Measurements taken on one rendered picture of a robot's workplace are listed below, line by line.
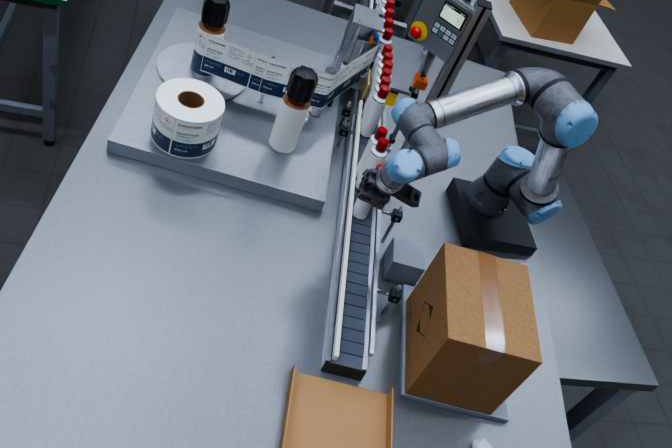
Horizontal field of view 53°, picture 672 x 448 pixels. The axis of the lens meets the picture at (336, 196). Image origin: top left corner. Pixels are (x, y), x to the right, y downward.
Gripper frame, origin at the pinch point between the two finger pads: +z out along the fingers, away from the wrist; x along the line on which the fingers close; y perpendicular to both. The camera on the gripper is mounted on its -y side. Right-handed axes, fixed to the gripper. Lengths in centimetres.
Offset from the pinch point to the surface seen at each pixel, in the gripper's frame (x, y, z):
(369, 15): -75, 10, 30
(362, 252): 13.5, -1.7, 9.4
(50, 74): -43, 123, 96
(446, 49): -50, -10, -6
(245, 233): 16.4, 32.4, 13.5
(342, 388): 52, 0, -8
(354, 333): 38.2, -1.2, -4.9
